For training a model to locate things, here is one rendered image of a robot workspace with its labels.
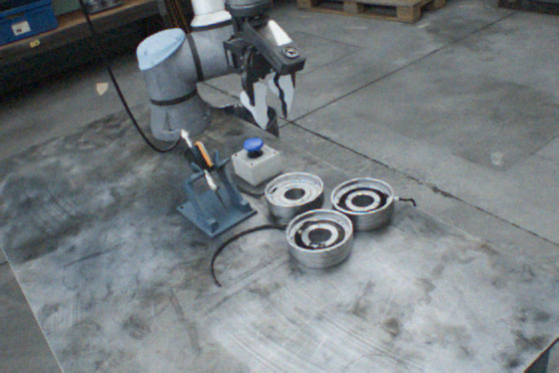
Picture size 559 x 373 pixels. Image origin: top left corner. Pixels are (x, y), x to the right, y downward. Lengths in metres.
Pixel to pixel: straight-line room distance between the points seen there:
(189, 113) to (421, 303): 0.74
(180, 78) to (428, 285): 0.73
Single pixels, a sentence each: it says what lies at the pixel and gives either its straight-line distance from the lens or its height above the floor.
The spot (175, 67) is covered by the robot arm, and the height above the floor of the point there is 0.97.
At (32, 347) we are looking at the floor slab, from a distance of 2.17.
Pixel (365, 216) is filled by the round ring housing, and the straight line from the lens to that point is 0.90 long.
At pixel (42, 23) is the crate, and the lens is 4.27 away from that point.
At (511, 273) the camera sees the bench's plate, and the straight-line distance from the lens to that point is 0.86.
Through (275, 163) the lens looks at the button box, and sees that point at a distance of 1.08.
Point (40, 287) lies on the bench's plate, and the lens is 1.01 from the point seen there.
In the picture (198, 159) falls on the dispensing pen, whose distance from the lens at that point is 0.96.
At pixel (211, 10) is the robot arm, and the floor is 1.07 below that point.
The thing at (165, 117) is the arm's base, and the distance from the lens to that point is 1.31.
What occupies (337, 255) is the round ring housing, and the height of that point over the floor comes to 0.82.
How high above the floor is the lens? 1.38
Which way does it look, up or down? 31 degrees down
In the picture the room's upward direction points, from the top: 11 degrees counter-clockwise
